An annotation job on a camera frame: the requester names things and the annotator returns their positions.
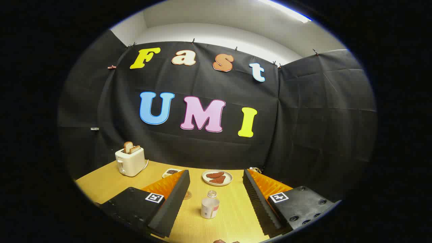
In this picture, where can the wooden table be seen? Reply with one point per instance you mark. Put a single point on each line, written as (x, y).
(108, 184)

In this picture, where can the white divided snack tray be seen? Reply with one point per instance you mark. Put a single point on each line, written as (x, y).
(171, 172)

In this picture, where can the round white plate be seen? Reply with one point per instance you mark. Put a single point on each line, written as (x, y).
(229, 177)

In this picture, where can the brown meat slice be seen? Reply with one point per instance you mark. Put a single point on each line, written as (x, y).
(214, 175)
(218, 180)

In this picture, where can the clear juice bottle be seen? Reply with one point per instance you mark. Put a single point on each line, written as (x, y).
(210, 207)

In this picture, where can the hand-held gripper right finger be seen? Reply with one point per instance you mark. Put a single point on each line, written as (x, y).
(261, 209)

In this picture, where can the toast slice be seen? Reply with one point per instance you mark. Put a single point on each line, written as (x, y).
(127, 146)
(135, 149)

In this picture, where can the round cork coaster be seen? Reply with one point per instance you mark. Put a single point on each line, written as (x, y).
(187, 195)

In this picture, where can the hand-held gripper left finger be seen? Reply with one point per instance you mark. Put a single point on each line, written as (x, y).
(168, 209)

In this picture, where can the white toaster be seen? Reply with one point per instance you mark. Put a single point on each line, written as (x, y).
(130, 163)

